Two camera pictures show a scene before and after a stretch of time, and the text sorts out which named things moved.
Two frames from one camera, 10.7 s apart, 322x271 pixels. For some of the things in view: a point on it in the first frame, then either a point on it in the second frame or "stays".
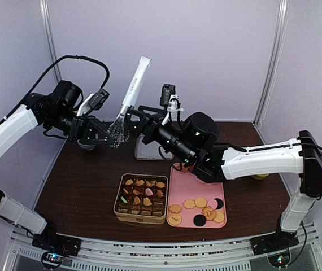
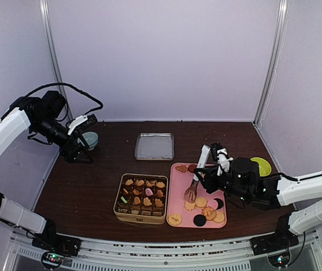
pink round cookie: (213, 203) stays
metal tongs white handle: (118, 133) → (191, 193)
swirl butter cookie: (209, 213) stays
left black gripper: (81, 128) → (69, 154)
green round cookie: (123, 200) stays
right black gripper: (146, 119) → (209, 173)
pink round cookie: (148, 192) stays
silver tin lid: (151, 151) stays
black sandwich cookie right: (220, 203) stays
